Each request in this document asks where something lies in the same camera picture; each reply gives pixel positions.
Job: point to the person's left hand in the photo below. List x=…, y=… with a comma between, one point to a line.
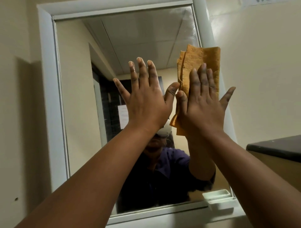
x=147, y=108

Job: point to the person's right hand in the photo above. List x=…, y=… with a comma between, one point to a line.
x=202, y=112

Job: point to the orange cleaning cloth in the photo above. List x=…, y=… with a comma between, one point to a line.
x=200, y=56

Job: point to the white framed mirror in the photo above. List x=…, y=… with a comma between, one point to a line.
x=77, y=105

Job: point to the person's left forearm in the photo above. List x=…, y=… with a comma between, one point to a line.
x=89, y=185

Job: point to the person's right forearm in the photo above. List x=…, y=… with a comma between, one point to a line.
x=256, y=185

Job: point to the dark stone partition ledge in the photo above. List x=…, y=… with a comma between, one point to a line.
x=277, y=148

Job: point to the white paper wall sign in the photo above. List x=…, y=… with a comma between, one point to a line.
x=263, y=2

